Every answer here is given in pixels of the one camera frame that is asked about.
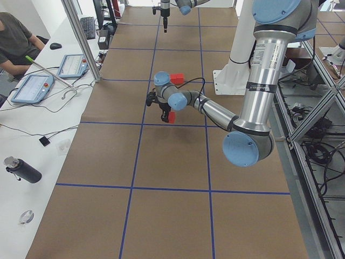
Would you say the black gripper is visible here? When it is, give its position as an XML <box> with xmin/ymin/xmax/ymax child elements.
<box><xmin>158</xmin><ymin>102</ymin><xmax>171</xmax><ymax>122</ymax></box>
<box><xmin>160</xmin><ymin>2</ymin><xmax>170</xmax><ymax>33</ymax></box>

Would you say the red cube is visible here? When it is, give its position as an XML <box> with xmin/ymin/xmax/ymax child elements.
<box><xmin>168</xmin><ymin>112</ymin><xmax>176</xmax><ymax>124</ymax></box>
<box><xmin>175</xmin><ymin>73</ymin><xmax>184</xmax><ymax>85</ymax></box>
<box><xmin>170</xmin><ymin>74</ymin><xmax>177</xmax><ymax>84</ymax></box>

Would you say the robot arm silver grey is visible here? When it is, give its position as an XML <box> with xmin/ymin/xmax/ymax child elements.
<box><xmin>153</xmin><ymin>0</ymin><xmax>209</xmax><ymax>33</ymax></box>
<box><xmin>146</xmin><ymin>1</ymin><xmax>319</xmax><ymax>167</ymax></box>

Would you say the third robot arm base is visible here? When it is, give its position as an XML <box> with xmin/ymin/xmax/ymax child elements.
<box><xmin>319</xmin><ymin>38</ymin><xmax>344</xmax><ymax>66</ymax></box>

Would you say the black power adapter box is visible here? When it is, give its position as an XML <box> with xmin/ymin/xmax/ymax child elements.
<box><xmin>98</xmin><ymin>29</ymin><xmax>109</xmax><ymax>50</ymax></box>

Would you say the black computer monitor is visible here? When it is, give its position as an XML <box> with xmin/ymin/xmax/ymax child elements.
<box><xmin>93</xmin><ymin>0</ymin><xmax>104</xmax><ymax>30</ymax></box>

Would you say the black keyboard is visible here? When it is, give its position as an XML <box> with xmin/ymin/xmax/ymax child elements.
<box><xmin>80</xmin><ymin>17</ymin><xmax>95</xmax><ymax>40</ymax></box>

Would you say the blue teach pendant far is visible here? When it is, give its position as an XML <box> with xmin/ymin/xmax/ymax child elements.
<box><xmin>57</xmin><ymin>54</ymin><xmax>88</xmax><ymax>79</ymax></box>

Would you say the blue teach pendant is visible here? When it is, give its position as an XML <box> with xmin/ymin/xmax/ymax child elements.
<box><xmin>57</xmin><ymin>54</ymin><xmax>88</xmax><ymax>79</ymax></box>
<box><xmin>11</xmin><ymin>75</ymin><xmax>54</xmax><ymax>104</ymax></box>

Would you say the black computer mouse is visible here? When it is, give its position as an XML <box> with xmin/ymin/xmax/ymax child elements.
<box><xmin>50</xmin><ymin>43</ymin><xmax>62</xmax><ymax>50</ymax></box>

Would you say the small black square pad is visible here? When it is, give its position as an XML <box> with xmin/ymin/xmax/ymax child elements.
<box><xmin>39</xmin><ymin>136</ymin><xmax>50</xmax><ymax>147</ymax></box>

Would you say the blue teach pendant near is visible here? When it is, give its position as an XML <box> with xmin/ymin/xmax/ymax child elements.
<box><xmin>11</xmin><ymin>75</ymin><xmax>54</xmax><ymax>104</ymax></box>

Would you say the metal rod green tip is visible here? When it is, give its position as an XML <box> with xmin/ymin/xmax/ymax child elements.
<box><xmin>25</xmin><ymin>55</ymin><xmax>76</xmax><ymax>90</ymax></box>

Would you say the seated person dark shirt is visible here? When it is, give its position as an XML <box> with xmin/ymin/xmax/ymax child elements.
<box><xmin>1</xmin><ymin>12</ymin><xmax>45</xmax><ymax>80</ymax></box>

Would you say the black water bottle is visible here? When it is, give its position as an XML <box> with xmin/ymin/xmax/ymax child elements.
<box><xmin>4</xmin><ymin>156</ymin><xmax>42</xmax><ymax>183</ymax></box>

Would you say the clear plastic lid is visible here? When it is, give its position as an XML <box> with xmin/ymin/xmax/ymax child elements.
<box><xmin>18</xmin><ymin>210</ymin><xmax>35</xmax><ymax>225</ymax></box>

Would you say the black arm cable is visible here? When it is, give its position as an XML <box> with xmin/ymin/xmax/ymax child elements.
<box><xmin>175</xmin><ymin>77</ymin><xmax>211</xmax><ymax>114</ymax></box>

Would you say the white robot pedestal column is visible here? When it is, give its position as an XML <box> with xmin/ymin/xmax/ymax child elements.
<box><xmin>213</xmin><ymin>0</ymin><xmax>256</xmax><ymax>96</ymax></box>

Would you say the aluminium frame post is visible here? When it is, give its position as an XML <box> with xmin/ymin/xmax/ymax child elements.
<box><xmin>61</xmin><ymin>0</ymin><xmax>101</xmax><ymax>83</ymax></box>

